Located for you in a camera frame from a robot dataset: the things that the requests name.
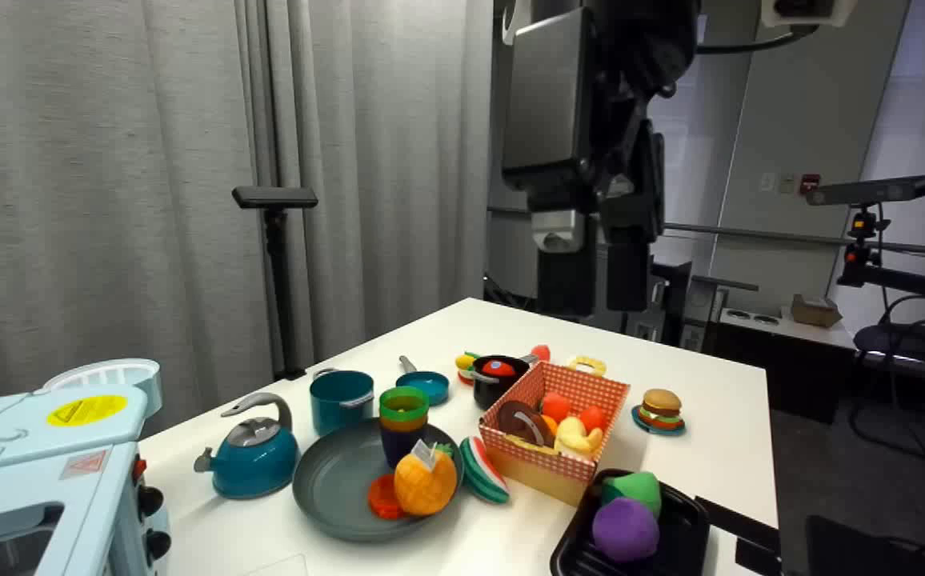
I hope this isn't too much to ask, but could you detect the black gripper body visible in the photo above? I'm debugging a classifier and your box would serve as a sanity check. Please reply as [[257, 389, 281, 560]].
[[528, 125, 669, 256]]

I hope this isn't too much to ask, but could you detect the dark round pot lid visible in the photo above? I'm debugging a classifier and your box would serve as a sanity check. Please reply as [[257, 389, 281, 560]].
[[493, 397, 557, 450]]

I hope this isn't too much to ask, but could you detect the teal toy pot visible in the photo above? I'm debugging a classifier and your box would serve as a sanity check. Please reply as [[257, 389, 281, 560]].
[[308, 364, 377, 438]]

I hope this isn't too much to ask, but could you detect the black computer box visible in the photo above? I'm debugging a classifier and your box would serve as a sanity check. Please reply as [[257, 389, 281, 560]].
[[648, 256, 723, 351]]

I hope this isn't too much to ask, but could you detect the red toy tomato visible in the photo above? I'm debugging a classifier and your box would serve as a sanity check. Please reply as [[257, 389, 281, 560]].
[[480, 354, 522, 383]]

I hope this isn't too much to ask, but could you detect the orange toy fruit ball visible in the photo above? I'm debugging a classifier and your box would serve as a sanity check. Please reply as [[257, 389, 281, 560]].
[[536, 388, 577, 425]]

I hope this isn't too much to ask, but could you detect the red toy fruit ball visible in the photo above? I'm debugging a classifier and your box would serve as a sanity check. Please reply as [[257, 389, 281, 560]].
[[573, 400, 612, 434]]

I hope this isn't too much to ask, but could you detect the toy burger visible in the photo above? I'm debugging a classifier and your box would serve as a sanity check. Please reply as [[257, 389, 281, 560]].
[[628, 383, 688, 438]]

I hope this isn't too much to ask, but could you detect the yellow toy lemon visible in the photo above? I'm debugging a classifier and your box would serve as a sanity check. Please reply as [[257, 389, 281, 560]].
[[549, 413, 591, 460]]

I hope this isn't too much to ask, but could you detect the red checked cardboard box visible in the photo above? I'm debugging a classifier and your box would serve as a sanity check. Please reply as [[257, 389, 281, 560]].
[[478, 358, 632, 510]]

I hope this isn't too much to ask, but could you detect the small cardboard box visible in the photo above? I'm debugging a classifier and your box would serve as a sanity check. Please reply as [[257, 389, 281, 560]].
[[786, 290, 846, 332]]

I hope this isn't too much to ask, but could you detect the green toy cup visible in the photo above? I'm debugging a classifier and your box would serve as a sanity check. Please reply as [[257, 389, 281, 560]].
[[375, 383, 432, 429]]

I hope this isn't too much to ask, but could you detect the toy watermelon slice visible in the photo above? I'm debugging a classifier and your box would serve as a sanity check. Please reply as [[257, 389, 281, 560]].
[[455, 432, 514, 510]]

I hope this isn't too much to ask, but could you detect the dark blue toy cup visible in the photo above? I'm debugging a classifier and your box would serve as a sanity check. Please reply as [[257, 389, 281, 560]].
[[377, 422, 432, 470]]

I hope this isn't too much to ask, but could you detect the orange yellow toy fruit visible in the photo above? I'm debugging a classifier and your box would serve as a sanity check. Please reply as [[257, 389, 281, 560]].
[[389, 438, 462, 521]]

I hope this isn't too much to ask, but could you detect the purple toy vegetable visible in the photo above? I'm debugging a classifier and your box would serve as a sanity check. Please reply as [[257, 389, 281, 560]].
[[589, 495, 665, 566]]

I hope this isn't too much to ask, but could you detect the black plastic tray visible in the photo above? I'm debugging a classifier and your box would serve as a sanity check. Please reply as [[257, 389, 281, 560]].
[[546, 468, 714, 576]]

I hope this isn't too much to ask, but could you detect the orange red toy slice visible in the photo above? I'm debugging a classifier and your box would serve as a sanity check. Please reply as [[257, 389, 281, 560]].
[[364, 470, 410, 526]]

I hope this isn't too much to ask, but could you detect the black chair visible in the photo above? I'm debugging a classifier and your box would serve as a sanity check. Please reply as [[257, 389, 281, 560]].
[[848, 290, 925, 429]]

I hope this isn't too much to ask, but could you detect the dark grey round plate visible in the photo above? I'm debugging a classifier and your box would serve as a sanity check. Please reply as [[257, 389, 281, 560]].
[[289, 415, 467, 548]]

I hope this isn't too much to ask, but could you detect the teal toy kettle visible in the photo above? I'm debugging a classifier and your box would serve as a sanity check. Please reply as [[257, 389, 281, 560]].
[[187, 389, 305, 503]]

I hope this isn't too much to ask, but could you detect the light slatted toy rack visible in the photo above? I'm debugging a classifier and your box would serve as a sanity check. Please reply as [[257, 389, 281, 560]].
[[38, 354, 165, 422]]

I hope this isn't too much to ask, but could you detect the light blue toy kitchen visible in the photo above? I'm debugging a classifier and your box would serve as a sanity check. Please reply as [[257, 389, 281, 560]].
[[0, 370, 171, 576]]

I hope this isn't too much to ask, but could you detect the yellow toy ring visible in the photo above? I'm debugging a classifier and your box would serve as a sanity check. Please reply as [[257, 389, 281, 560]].
[[566, 351, 612, 380]]

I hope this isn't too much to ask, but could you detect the black toy pot grey handle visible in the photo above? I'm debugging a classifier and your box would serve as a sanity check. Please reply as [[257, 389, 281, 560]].
[[467, 351, 533, 413]]

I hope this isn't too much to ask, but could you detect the small teal pan grey handle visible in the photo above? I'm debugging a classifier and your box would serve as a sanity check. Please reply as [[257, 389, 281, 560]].
[[389, 351, 455, 410]]

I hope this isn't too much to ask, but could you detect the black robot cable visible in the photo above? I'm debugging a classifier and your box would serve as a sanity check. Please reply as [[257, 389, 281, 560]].
[[692, 21, 826, 57]]

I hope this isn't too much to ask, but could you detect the black stereo camera bar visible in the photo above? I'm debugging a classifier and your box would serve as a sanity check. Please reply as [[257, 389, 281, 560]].
[[231, 181, 320, 211], [797, 172, 925, 208]]

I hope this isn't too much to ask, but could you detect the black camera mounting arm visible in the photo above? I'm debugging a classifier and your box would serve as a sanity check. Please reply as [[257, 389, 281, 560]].
[[836, 202, 925, 310]]

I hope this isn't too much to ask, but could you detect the black camera stand pole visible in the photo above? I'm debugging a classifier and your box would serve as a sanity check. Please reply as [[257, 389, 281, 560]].
[[260, 206, 311, 383]]

